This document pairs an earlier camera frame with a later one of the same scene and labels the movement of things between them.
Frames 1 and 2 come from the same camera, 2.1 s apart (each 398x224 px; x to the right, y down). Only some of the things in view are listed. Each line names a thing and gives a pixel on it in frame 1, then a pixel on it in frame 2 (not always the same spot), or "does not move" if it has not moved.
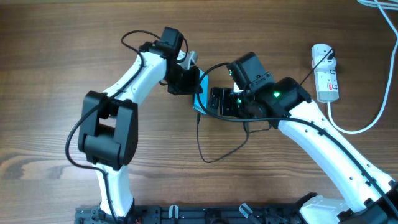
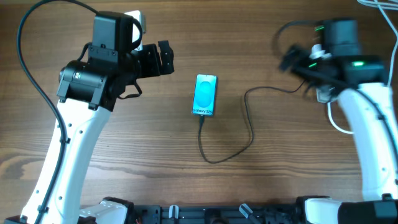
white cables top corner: [390, 4] does not move
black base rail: [194, 214] does not move
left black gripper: [192, 86] to [153, 68]
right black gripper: [227, 94] to [300, 63]
